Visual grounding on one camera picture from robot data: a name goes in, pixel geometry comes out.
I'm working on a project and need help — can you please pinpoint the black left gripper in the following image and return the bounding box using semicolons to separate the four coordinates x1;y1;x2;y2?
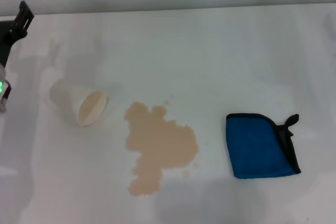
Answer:
0;1;35;65

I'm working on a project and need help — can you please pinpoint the white paper cup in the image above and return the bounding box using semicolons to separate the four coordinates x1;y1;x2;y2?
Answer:
49;78;110;127

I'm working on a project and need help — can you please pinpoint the blue rag with black edging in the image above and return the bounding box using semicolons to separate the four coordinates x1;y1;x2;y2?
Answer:
226;112;302;180

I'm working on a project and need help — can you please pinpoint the brown liquid stain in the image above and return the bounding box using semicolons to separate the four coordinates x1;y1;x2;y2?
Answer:
123;95;200;198

